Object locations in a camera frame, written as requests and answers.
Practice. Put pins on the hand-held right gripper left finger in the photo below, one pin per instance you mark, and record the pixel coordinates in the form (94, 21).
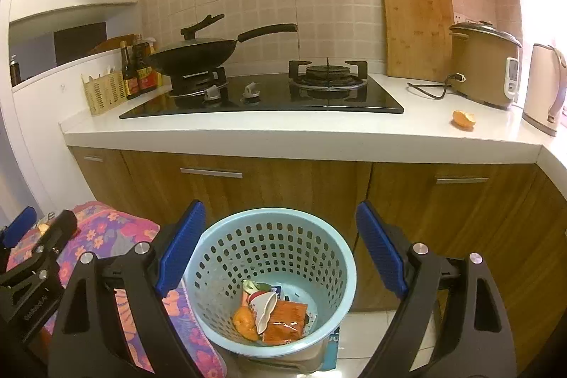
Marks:
(181, 249)

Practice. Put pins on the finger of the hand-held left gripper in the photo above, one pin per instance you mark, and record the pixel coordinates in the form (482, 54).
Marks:
(60, 227)
(20, 224)

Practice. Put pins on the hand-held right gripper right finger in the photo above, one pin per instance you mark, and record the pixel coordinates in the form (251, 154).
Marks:
(381, 249)

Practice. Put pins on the light blue perforated plastic basket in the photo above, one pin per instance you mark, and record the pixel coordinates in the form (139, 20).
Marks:
(274, 213)

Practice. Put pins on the orange and white paper cup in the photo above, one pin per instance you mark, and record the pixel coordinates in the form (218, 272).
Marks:
(285, 322)

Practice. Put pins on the floral printed cloth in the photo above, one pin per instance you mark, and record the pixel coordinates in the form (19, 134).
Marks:
(110, 227)

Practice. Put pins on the green wrapper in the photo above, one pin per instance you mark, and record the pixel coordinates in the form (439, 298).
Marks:
(254, 287)

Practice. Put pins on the orange peel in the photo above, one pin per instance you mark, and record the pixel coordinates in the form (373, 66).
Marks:
(463, 120)
(245, 322)

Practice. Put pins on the blue and white wrapper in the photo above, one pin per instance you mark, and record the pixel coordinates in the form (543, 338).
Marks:
(275, 291)

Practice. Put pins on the blue carton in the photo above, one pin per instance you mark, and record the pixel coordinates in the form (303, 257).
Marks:
(332, 349)

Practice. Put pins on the wooden kitchen cabinet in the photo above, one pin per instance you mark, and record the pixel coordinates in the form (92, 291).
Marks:
(288, 183)

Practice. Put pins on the beige perforated utensil holder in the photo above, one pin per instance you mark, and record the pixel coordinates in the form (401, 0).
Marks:
(104, 94)

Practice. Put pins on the silver stove knob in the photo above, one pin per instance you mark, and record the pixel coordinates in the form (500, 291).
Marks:
(251, 92)
(212, 93)

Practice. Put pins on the dark sauce bottle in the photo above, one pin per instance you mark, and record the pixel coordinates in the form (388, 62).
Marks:
(146, 81)
(130, 82)

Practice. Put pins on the black glass gas stove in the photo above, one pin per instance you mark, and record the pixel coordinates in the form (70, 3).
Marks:
(265, 105)

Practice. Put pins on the black burner grate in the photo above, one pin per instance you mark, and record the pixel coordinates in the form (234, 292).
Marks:
(328, 74)
(195, 81)

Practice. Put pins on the black wok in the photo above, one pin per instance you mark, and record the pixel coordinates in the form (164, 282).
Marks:
(190, 57)

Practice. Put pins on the beige rice cooker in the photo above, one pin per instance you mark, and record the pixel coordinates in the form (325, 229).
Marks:
(478, 68)

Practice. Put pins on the black wok lid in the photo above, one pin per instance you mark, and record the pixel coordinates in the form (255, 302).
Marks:
(199, 27)

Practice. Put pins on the wooden cutting board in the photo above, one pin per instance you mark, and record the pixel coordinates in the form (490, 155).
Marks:
(418, 28)

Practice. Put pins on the beige electric kettle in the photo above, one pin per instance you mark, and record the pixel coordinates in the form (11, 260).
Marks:
(542, 90)

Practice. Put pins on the white wall socket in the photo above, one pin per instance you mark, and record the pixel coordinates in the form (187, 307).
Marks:
(461, 17)

